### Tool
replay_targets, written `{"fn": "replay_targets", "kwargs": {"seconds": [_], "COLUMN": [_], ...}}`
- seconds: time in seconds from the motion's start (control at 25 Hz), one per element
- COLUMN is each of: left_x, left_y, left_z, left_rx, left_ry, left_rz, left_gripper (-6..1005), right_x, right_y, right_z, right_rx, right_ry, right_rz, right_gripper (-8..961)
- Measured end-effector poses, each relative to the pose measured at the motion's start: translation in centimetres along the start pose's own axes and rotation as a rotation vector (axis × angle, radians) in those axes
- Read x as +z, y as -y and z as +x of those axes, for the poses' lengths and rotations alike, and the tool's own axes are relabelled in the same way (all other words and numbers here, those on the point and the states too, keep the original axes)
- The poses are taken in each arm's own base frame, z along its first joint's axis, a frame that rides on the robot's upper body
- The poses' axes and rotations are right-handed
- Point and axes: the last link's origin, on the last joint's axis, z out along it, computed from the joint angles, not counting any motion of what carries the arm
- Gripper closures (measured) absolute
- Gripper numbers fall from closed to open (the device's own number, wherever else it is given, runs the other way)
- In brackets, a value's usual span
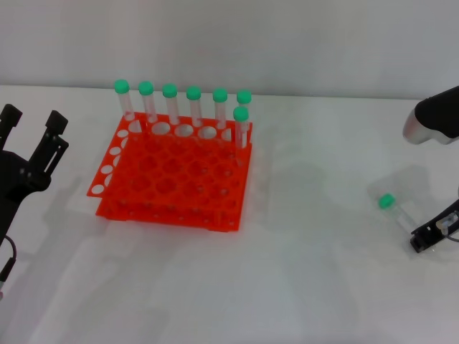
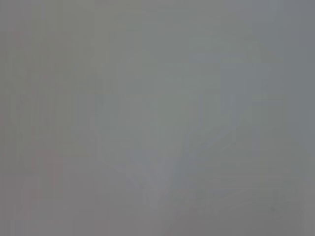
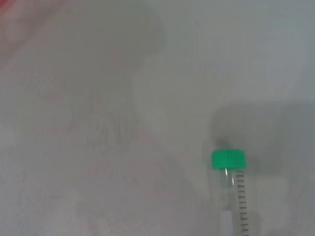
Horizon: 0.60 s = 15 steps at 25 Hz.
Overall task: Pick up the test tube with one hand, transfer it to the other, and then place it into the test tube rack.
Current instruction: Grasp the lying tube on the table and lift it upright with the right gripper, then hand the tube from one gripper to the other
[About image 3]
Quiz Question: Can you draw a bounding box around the green-capped clear test tube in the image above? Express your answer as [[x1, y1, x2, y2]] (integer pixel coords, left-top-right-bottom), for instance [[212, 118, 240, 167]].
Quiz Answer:
[[211, 148, 249, 236]]

